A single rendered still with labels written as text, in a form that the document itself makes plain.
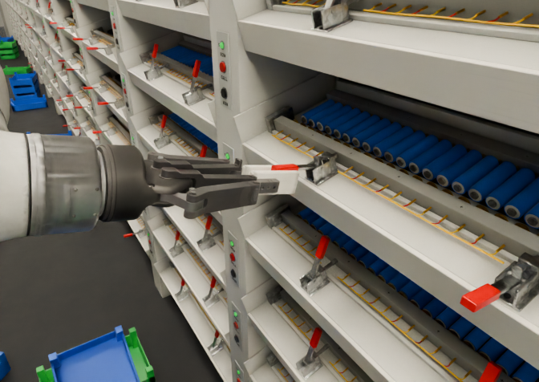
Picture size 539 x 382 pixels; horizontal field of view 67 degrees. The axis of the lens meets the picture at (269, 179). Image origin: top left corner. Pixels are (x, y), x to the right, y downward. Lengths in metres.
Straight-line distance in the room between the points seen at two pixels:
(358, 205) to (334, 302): 0.19
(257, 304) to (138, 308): 0.88
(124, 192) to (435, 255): 0.31
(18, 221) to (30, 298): 1.56
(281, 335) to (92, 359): 0.73
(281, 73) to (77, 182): 0.42
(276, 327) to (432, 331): 0.37
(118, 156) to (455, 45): 0.31
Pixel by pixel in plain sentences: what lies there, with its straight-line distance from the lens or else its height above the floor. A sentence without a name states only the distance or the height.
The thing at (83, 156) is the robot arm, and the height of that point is 1.01.
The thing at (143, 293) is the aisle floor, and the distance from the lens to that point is 1.77.
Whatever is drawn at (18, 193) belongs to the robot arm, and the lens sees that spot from 0.37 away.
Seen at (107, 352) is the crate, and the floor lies 0.12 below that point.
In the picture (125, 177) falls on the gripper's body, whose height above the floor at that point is 0.99.
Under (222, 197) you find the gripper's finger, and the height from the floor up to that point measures 0.95.
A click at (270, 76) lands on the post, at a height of 1.00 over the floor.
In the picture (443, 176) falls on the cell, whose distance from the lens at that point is 0.51.
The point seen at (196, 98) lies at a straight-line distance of 0.90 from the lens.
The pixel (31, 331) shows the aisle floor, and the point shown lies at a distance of 1.78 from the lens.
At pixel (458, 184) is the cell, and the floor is 0.94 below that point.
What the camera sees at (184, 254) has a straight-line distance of 1.37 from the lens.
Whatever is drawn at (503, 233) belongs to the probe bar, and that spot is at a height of 0.94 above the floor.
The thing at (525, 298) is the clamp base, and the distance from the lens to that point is 0.42.
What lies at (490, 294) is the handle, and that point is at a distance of 0.36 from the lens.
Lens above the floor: 1.15
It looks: 27 degrees down
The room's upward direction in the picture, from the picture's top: straight up
